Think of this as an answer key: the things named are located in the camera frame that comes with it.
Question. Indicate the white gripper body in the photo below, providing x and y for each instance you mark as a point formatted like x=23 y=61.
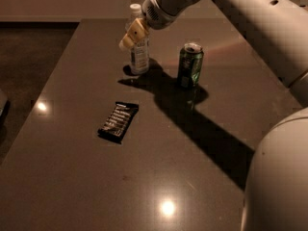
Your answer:
x=156 y=12

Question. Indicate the clear blue-label plastic bottle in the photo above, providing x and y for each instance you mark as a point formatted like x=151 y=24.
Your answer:
x=139 y=54

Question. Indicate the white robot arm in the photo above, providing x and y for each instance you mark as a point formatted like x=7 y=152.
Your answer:
x=276 y=191

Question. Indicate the green soda can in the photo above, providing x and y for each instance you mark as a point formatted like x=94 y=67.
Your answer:
x=190 y=64

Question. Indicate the black snack bar wrapper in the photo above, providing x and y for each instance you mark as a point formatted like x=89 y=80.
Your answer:
x=118 y=122

